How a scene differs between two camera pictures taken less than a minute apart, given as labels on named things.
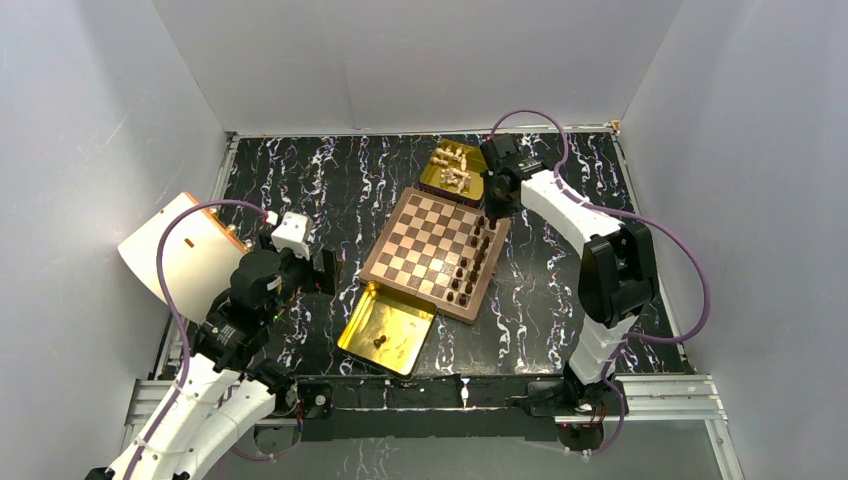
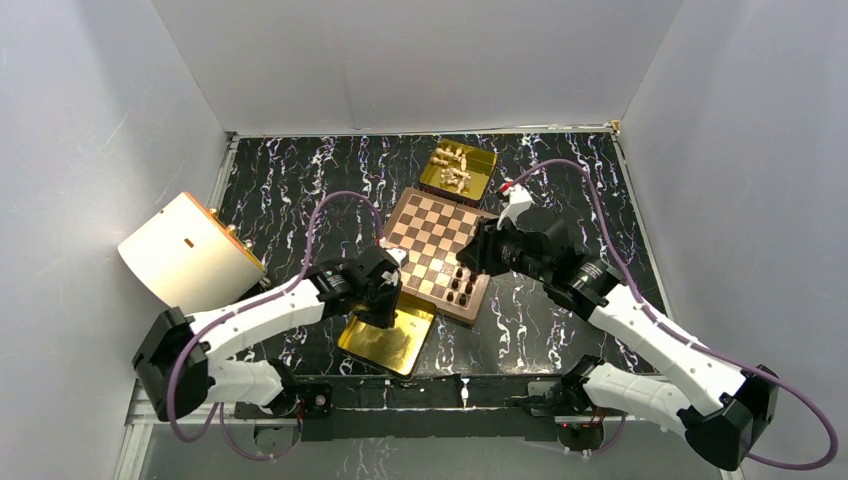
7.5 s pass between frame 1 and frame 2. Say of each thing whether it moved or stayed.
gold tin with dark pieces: stayed
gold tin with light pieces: stayed
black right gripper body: moved
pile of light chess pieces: stayed
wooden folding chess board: stayed
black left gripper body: moved
